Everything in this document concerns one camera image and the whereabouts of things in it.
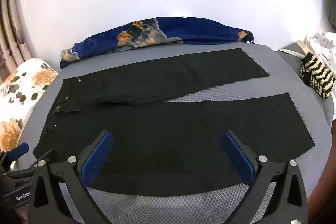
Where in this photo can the black pants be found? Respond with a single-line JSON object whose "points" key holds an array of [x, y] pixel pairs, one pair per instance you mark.
{"points": [[157, 132]]}

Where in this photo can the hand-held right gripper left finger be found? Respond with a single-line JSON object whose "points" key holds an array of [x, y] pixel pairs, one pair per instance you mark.
{"points": [[96, 155]]}

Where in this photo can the blue floral blanket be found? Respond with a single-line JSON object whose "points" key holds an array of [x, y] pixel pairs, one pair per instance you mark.
{"points": [[199, 29]]}

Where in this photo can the pink curtain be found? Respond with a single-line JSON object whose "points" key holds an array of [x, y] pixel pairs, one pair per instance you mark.
{"points": [[10, 37]]}

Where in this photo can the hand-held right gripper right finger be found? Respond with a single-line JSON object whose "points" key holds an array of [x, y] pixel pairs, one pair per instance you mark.
{"points": [[236, 158]]}

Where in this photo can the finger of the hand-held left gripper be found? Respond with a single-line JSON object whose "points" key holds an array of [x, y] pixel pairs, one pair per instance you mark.
{"points": [[17, 149], [44, 156]]}

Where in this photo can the white dotted cloth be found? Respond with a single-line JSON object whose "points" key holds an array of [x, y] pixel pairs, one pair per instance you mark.
{"points": [[324, 43]]}

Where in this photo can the black and cream striped knit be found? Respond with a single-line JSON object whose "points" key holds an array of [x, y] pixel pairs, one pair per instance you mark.
{"points": [[317, 74]]}

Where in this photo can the white floral pillow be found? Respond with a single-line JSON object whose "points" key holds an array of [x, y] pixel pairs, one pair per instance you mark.
{"points": [[21, 92]]}

